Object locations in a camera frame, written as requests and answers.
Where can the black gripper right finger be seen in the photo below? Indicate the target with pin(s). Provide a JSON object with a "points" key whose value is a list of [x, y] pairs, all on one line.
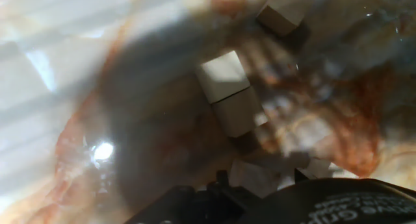
{"points": [[300, 176]]}

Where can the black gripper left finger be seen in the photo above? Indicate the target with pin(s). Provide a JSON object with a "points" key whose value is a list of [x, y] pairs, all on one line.
{"points": [[208, 203]]}

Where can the small wooden cube block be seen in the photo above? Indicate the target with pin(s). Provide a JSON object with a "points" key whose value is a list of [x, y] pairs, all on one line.
{"points": [[239, 112], [253, 177], [222, 76], [282, 11]]}

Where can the orange marble pattern sheet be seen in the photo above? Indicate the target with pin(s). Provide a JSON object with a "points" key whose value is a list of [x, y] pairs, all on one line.
{"points": [[65, 71]]}

